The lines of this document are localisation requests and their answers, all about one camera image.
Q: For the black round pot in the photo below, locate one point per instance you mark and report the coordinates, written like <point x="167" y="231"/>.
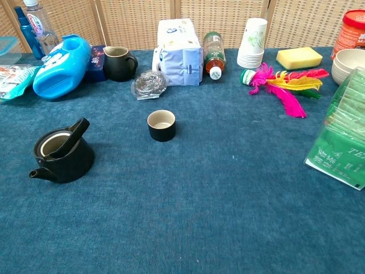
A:
<point x="74" y="164"/>

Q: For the glass ashtray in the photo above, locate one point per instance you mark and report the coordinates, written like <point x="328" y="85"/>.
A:
<point x="149" y="82"/>

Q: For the blue tablecloth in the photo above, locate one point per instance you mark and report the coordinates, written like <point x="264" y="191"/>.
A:
<point x="199" y="199"/>

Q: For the white tissue pack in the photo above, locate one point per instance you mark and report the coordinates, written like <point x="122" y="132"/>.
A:
<point x="179" y="57"/>

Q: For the brown tea plastic bottle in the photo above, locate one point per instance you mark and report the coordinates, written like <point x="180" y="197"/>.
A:
<point x="214" y="54"/>

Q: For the black ceramic pitcher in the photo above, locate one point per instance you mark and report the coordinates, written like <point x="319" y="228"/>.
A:
<point x="117" y="69"/>

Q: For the colourful feather shuttlecock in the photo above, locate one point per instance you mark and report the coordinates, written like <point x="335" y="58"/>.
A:
<point x="275" y="89"/>

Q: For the dark blue carton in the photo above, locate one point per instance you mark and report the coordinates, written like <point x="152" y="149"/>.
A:
<point x="95" y="65"/>

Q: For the white paper cup stack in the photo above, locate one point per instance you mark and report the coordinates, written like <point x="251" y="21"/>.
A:
<point x="252" y="42"/>

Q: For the woven rattan folding screen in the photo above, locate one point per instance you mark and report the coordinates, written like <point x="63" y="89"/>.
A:
<point x="137" y="23"/>

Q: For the blue detergent bottle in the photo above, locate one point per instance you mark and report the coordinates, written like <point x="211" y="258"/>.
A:
<point x="62" y="74"/>

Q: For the yellow sponge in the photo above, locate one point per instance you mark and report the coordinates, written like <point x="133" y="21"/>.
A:
<point x="298" y="57"/>

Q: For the clear box green tea bags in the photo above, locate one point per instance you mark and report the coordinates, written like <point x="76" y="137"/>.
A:
<point x="342" y="137"/>

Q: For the clear water bottle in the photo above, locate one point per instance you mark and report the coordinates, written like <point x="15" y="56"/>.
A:
<point x="42" y="31"/>

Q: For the teal snack bag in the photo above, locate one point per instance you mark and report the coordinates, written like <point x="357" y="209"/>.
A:
<point x="14" y="82"/>

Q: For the beige bowl stack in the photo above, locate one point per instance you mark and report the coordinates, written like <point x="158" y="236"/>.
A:
<point x="346" y="65"/>

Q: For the blue spray bottle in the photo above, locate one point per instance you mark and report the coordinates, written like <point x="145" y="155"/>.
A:
<point x="28" y="34"/>

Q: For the clear food container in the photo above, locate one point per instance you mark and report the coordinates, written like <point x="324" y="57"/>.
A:
<point x="8" y="48"/>

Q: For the orange round canister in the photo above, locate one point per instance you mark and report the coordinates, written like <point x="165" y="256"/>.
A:
<point x="350" y="34"/>

